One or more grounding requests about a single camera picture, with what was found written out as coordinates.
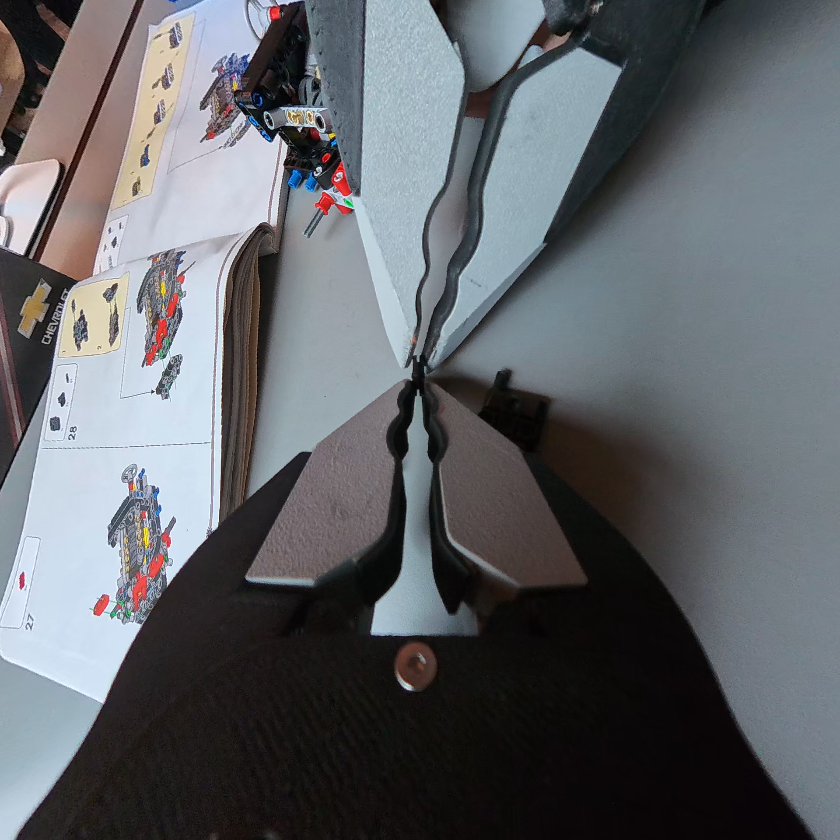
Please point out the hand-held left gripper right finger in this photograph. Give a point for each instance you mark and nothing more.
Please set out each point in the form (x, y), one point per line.
(505, 512)

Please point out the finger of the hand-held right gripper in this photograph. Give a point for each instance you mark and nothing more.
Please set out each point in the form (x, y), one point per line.
(544, 151)
(407, 131)

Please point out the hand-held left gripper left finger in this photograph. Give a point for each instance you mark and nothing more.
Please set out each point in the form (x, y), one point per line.
(328, 512)

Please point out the small black lego pin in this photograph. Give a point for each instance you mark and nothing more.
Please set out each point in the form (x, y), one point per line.
(418, 371)

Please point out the red lego axle pin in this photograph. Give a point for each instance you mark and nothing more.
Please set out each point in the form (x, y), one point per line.
(326, 203)

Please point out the blue lego pin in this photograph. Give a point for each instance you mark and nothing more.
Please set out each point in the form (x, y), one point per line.
(296, 178)

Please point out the partly built lego car chassis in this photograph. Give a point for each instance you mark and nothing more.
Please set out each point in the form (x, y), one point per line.
(282, 72)

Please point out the open lego instruction booklet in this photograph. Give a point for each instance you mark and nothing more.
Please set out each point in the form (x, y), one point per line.
(98, 472)

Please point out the black lego set box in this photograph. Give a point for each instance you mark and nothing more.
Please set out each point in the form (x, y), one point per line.
(33, 341)

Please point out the white rounded tray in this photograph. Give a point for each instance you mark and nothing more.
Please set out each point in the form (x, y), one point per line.
(33, 197)

